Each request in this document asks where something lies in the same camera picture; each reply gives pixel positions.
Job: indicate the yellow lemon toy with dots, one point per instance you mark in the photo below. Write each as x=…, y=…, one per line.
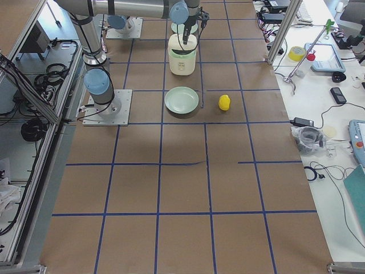
x=224, y=102

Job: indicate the black power adapter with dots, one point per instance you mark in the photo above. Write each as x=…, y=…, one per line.
x=301, y=122

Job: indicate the aluminium frame post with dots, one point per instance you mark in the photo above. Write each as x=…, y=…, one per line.
x=283, y=29

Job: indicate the green plate right side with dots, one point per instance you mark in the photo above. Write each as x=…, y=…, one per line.
x=181, y=100

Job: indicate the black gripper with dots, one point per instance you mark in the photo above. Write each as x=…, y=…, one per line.
x=188, y=25

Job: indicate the white rice cooker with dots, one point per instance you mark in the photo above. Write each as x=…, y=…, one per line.
x=182, y=57

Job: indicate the blue teach pendant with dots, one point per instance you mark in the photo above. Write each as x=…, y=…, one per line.
x=326, y=59

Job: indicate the yellow tape roll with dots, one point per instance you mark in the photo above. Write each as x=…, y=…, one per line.
x=296, y=53

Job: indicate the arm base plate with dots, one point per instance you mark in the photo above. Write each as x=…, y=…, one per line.
x=134, y=34
x=116, y=114

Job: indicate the brown paper table mat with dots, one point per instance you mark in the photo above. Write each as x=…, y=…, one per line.
x=210, y=191

